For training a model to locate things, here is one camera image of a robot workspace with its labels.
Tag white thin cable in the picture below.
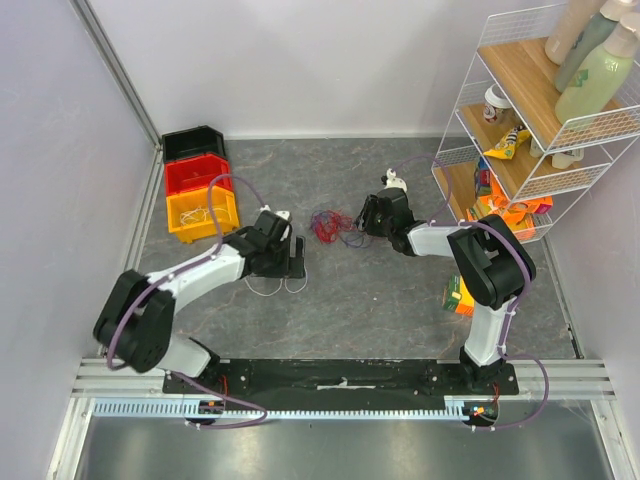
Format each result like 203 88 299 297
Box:
243 274 309 297

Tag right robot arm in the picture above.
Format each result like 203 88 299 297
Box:
356 187 536 394

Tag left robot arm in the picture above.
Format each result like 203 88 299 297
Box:
93 208 306 393

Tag yellow plastic bin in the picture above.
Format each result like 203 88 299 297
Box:
166 187 240 244

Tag colourful small carton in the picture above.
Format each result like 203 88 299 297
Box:
474 156 495 198

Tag green orange box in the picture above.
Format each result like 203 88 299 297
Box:
442 274 475 317

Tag red plastic bin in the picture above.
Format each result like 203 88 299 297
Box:
164 153 231 196

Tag orange snack boxes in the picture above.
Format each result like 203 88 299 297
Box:
466 176 554 242

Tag black plastic bin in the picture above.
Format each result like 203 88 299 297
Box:
162 125 227 163

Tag yellow snack bag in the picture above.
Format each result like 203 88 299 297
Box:
483 125 531 160

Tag paper coffee cup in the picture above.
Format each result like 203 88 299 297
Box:
483 83 512 124

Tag small white bottle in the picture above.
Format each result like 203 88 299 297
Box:
529 141 584 170

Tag green lotion bottle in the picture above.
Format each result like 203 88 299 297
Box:
554 12 639 131

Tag beige bottle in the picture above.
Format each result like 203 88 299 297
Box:
544 0 604 65

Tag grey green bottle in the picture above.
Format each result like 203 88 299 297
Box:
554 0 637 93

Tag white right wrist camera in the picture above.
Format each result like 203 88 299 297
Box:
381 168 408 192

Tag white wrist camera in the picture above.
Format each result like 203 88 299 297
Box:
255 205 291 239
381 168 408 192

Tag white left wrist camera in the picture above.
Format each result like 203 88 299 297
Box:
255 205 291 239

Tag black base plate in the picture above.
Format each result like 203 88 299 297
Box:
162 357 521 412

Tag white wire shelf rack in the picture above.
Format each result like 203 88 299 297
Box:
432 4 639 243

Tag slotted cable duct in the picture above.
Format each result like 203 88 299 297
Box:
92 395 476 420

